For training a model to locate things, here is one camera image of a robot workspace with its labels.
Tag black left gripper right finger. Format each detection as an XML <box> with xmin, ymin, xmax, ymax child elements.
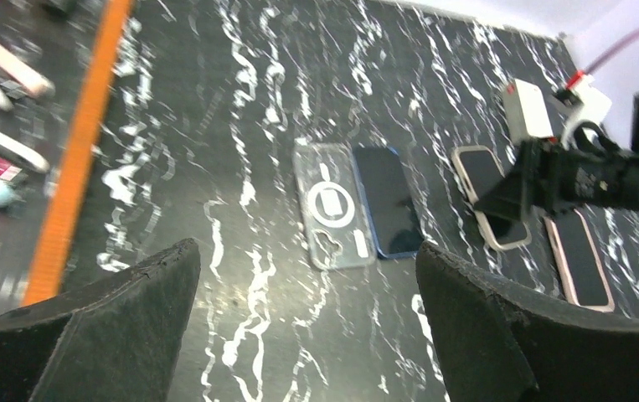
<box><xmin>415</xmin><ymin>242</ymin><xmax>639</xmax><ymax>401</ymax></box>

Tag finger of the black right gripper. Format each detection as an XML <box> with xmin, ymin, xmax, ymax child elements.
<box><xmin>474</xmin><ymin>141</ymin><xmax>544</xmax><ymax>221</ymax></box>

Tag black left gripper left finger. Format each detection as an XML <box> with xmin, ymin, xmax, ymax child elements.
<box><xmin>0</xmin><ymin>239</ymin><xmax>201</xmax><ymax>401</ymax></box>

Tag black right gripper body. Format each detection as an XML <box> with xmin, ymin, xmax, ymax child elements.
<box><xmin>535</xmin><ymin>143</ymin><xmax>639</xmax><ymax>214</ymax></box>

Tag black phone cream case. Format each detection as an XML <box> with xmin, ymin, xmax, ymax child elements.
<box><xmin>451</xmin><ymin>145</ymin><xmax>532</xmax><ymax>251</ymax></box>

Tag blue phone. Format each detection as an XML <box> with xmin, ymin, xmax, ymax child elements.
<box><xmin>352</xmin><ymin>147</ymin><xmax>424</xmax><ymax>260</ymax></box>

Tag clear phone case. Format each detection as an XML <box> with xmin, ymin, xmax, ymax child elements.
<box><xmin>292</xmin><ymin>142</ymin><xmax>377</xmax><ymax>271</ymax></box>

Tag black phone pink case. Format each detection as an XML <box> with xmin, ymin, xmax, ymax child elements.
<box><xmin>543</xmin><ymin>210</ymin><xmax>615</xmax><ymax>312</ymax></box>

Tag white box red labels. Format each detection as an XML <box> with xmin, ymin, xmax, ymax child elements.
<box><xmin>501</xmin><ymin>79</ymin><xmax>554</xmax><ymax>146</ymax></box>

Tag orange wooden shelf rack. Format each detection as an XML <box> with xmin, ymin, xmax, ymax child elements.
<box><xmin>0</xmin><ymin>1</ymin><xmax>133</xmax><ymax>314</ymax></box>

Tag pink white clip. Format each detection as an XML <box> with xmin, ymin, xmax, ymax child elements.
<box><xmin>0</xmin><ymin>44</ymin><xmax>55</xmax><ymax>111</ymax></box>

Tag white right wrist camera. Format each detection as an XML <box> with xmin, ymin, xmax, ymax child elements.
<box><xmin>551</xmin><ymin>70</ymin><xmax>612</xmax><ymax>148</ymax></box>

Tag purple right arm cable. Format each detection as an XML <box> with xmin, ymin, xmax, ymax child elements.
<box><xmin>582</xmin><ymin>22</ymin><xmax>639</xmax><ymax>76</ymax></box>

